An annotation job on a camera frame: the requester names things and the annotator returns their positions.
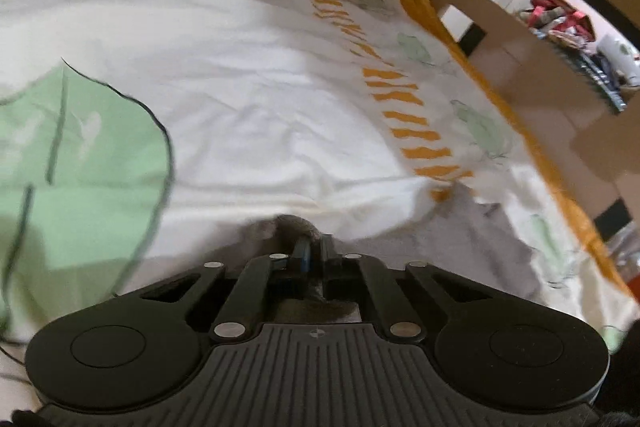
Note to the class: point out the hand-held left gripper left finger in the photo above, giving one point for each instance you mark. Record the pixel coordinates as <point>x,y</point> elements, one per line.
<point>300,257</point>

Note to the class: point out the grey knit hoodie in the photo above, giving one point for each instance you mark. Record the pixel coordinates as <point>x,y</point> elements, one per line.
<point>475,247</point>

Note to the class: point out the leaf print bed cover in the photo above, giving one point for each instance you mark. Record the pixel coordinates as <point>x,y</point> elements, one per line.
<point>250,107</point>

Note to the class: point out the wooden bed frame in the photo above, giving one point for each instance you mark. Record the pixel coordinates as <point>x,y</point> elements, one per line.
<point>525,52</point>

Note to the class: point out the pink clothes pile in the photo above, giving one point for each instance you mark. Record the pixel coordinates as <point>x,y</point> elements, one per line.
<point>555,14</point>

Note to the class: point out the orange mattress sheet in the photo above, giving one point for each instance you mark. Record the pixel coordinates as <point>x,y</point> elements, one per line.
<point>500,107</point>

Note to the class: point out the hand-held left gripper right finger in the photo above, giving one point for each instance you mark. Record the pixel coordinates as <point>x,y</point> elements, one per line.
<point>327,264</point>

